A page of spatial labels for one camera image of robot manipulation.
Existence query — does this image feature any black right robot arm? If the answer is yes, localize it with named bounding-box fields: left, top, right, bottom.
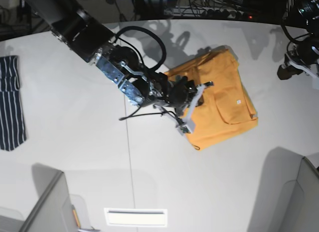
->
left=25, top=0, right=199, bottom=115

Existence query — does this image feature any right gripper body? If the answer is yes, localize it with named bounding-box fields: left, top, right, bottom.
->
left=165, top=77, right=197, bottom=115

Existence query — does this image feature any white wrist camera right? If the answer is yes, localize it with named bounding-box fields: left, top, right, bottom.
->
left=176, top=81, right=214, bottom=136

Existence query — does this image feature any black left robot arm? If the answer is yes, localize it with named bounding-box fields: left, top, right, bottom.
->
left=277, top=0, right=319, bottom=80

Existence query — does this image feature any yellow orange T-shirt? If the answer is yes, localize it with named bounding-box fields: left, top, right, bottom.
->
left=166, top=48, right=258, bottom=151

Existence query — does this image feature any navy white striped garment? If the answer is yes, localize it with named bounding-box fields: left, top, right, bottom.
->
left=0, top=55, right=26, bottom=151

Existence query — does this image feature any grey bin right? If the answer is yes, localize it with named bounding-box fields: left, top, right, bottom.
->
left=247, top=157, right=319, bottom=232

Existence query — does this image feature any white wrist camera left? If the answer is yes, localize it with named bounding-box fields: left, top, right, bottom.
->
left=285, top=52, right=319, bottom=90

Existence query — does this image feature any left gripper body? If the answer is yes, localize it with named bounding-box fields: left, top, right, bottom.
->
left=290, top=42, right=319, bottom=66

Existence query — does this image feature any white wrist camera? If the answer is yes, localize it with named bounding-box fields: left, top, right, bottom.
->
left=285, top=52, right=319, bottom=90
left=176, top=81, right=214, bottom=136

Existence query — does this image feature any white paper label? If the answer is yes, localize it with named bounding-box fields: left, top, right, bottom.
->
left=104, top=208, right=168, bottom=227

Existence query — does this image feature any black power strip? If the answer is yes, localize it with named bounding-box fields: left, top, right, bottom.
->
left=163, top=5, right=256, bottom=21

